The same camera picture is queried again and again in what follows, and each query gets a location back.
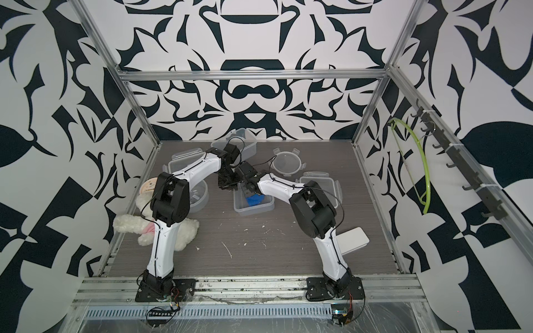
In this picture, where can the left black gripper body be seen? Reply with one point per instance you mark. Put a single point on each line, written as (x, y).
(230, 180)

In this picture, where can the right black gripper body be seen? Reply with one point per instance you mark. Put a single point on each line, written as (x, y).
(246, 182)

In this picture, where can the blue microfiber cloth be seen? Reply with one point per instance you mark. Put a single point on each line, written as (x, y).
(255, 199)

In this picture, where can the square clear lunch box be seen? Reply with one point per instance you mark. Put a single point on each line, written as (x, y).
(241, 207)

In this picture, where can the tall rectangular clear lunch box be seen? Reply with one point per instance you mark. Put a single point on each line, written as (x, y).
(242, 138)

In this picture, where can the round clear lunch box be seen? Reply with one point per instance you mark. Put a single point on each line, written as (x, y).
(199, 197)

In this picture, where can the round clear lunch box lid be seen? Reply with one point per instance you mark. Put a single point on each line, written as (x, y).
(287, 163)

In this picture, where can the square clear lunch box lid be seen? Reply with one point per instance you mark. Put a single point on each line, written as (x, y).
(331, 187)

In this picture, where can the clear rectangular lunch box lid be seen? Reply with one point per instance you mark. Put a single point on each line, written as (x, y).
(183, 159)

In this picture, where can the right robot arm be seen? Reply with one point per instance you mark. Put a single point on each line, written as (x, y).
(315, 215)

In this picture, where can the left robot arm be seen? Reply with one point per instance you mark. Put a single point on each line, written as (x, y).
(170, 206)

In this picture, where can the white plush toy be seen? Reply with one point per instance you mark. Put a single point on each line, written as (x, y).
(145, 228)

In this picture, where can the white flat box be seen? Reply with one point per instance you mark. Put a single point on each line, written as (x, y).
(352, 240)

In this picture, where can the green bow saw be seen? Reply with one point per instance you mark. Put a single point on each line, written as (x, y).
(413, 161)

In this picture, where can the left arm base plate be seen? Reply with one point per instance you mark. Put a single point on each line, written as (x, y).
(176, 290)

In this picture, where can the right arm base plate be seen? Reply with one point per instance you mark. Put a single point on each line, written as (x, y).
(324, 289)

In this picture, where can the black wall hook rack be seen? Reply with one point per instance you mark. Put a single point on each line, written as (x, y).
(461, 159)

